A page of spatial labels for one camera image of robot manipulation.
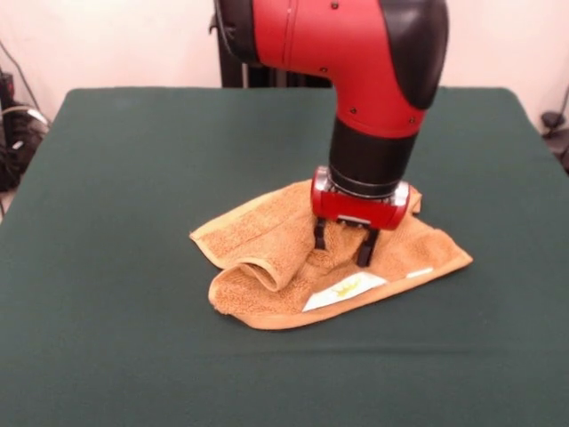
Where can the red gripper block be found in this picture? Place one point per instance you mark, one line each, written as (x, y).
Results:
(355, 209)

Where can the tan terry towel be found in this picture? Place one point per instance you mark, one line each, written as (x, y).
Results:
(249, 240)

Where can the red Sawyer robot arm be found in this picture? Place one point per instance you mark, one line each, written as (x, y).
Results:
(355, 53)

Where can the dark green tablecloth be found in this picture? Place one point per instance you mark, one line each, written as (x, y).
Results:
(133, 178)

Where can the dark tripod base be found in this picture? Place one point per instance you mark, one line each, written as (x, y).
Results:
(552, 120)

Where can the small black box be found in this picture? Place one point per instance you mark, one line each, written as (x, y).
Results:
(6, 84)

